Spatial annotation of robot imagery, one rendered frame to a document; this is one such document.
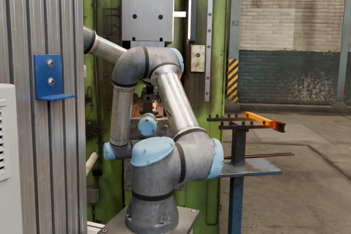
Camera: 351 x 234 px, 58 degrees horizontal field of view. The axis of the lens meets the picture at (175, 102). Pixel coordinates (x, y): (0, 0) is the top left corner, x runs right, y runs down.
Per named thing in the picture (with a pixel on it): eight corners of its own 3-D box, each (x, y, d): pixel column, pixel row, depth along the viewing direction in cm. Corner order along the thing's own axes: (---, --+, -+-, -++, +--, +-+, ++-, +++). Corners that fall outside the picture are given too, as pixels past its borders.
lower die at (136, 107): (163, 116, 194) (163, 103, 192) (130, 116, 193) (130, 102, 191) (162, 106, 235) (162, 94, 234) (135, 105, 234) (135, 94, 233)
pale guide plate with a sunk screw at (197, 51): (204, 72, 203) (205, 45, 201) (190, 71, 202) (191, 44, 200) (203, 71, 205) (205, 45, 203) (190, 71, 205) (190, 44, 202)
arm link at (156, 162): (126, 182, 92) (126, 136, 90) (169, 176, 97) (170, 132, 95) (137, 199, 81) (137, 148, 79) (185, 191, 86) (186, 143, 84)
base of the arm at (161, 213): (167, 240, 81) (168, 202, 79) (115, 228, 86) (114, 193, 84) (185, 212, 95) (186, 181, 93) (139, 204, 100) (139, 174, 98)
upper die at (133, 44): (164, 58, 189) (164, 41, 187) (130, 57, 188) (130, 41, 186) (163, 57, 230) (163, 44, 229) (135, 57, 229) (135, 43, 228)
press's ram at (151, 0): (187, 42, 188) (189, -29, 182) (121, 41, 186) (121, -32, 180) (182, 44, 229) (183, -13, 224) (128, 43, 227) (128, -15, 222)
